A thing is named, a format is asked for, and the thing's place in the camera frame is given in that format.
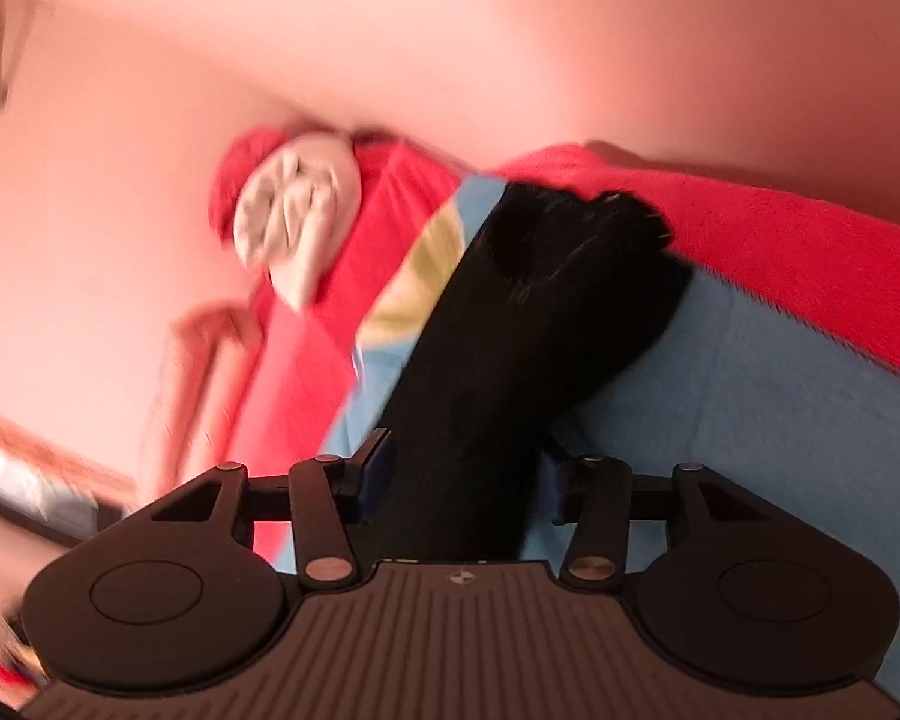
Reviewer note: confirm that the red bed sheet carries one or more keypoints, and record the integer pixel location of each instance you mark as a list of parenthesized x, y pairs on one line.
[(757, 217)]

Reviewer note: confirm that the white quilt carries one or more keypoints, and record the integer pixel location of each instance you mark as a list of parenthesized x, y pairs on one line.
[(300, 210)]

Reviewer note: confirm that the black pants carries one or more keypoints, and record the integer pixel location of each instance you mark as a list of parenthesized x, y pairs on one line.
[(517, 360)]

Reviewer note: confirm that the blue floral blanket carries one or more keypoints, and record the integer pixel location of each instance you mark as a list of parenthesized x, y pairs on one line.
[(757, 405)]

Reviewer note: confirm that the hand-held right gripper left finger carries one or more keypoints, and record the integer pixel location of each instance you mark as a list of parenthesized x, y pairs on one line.
[(373, 480)]

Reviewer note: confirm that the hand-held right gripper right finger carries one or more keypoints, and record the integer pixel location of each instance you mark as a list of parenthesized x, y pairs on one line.
[(553, 487)]

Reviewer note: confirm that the blurred brown furniture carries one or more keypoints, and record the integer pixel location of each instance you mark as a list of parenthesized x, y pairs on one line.
[(37, 472)]

